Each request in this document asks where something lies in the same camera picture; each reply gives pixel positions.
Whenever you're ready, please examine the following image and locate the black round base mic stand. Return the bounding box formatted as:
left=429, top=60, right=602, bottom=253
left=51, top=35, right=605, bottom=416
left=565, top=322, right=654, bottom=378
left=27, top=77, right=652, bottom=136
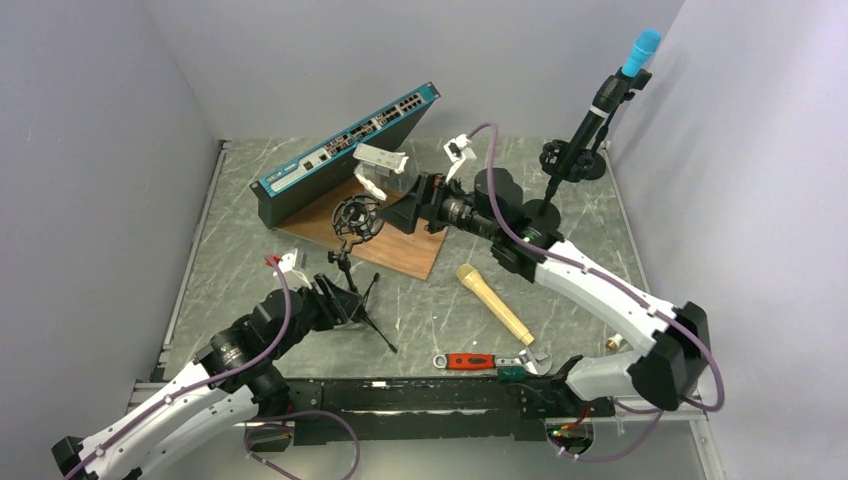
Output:
left=519, top=69, right=653, bottom=233

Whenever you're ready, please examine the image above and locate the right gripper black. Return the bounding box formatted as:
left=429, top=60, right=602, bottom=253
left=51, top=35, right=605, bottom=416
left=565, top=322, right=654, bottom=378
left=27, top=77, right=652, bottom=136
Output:
left=377, top=171, right=501, bottom=242

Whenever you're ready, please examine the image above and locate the black microphone blue foam head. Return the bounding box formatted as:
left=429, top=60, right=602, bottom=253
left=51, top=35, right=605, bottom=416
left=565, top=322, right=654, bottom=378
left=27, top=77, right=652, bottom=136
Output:
left=539, top=29, right=662, bottom=202

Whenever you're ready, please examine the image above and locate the black tripod shock mount stand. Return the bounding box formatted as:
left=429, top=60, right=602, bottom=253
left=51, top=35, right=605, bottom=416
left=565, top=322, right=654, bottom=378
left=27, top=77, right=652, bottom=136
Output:
left=328, top=193, right=399, bottom=354

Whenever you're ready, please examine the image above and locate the blue network switch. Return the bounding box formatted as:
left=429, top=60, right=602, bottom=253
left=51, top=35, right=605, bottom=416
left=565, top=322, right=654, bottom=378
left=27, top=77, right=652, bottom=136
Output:
left=251, top=82, right=440, bottom=229

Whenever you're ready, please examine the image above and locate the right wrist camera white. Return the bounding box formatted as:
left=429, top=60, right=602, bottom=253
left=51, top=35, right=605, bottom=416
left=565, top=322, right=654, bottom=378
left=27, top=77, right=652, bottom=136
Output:
left=443, top=134, right=477, bottom=182

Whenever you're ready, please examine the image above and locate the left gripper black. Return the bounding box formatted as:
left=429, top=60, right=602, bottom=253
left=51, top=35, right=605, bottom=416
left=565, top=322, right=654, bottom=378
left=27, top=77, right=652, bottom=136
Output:
left=269, top=272, right=363, bottom=359

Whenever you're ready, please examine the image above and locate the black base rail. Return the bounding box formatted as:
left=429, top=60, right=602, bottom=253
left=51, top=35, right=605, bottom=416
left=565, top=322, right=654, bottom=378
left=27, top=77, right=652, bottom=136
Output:
left=256, top=376, right=615, bottom=446

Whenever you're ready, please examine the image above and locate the red handled adjustable wrench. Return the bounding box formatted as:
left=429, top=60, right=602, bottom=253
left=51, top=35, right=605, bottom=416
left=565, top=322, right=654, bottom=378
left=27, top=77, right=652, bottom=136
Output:
left=432, top=348, right=552, bottom=376

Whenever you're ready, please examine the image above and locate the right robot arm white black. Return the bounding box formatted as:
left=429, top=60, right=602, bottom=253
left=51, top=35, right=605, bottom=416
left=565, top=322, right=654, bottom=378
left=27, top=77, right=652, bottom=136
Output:
left=377, top=168, right=714, bottom=415

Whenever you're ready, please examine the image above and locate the beige gold microphone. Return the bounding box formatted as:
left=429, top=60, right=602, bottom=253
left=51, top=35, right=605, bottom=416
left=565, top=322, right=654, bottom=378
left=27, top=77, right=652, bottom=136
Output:
left=456, top=263, right=535, bottom=346

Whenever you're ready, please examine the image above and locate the brown wooden board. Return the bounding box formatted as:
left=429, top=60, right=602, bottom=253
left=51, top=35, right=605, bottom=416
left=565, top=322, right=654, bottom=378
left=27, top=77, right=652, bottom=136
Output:
left=279, top=179, right=447, bottom=281

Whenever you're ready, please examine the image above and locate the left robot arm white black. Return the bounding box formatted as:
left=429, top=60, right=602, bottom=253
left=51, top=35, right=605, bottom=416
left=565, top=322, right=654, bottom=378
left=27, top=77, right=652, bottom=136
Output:
left=51, top=275, right=364, bottom=479

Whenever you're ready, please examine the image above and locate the green small connector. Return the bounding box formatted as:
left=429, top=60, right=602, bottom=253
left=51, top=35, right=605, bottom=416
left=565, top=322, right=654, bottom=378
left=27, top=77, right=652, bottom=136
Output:
left=497, top=366, right=528, bottom=383

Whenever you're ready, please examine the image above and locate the white silver bracket fixture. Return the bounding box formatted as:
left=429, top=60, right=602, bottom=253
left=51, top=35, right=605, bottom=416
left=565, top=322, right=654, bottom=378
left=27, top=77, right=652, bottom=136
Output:
left=353, top=143, right=409, bottom=201

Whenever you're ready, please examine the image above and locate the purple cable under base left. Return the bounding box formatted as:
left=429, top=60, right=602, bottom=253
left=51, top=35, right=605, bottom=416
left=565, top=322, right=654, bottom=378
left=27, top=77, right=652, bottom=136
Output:
left=243, top=409, right=362, bottom=480

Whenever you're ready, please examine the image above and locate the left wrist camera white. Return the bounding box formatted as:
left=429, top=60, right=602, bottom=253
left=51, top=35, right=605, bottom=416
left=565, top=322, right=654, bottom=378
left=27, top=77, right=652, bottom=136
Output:
left=265, top=248, right=311, bottom=290

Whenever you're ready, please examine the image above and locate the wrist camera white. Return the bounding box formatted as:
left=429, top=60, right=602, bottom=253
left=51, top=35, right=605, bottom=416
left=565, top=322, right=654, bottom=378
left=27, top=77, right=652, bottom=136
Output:
left=443, top=134, right=477, bottom=182
left=265, top=248, right=311, bottom=290

